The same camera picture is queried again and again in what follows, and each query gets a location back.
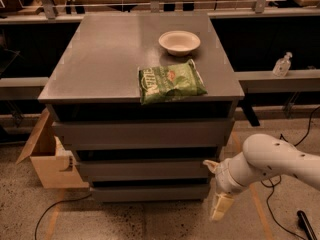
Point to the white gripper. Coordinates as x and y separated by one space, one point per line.
222 178

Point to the grey drawer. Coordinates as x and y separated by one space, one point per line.
120 170
150 193
143 135

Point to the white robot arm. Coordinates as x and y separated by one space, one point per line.
262 157

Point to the grey bottom drawer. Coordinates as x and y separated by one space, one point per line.
150 193

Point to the grey drawer cabinet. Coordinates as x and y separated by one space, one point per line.
96 80

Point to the grey top drawer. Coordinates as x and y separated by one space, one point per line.
143 135

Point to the open cardboard box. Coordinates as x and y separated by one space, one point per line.
54 166

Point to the black cylindrical floor object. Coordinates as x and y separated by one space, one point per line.
305 225

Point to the green chip bag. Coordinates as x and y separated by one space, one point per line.
170 83

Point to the white bowl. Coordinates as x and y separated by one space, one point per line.
179 43

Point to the metal railing frame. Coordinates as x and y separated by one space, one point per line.
153 0

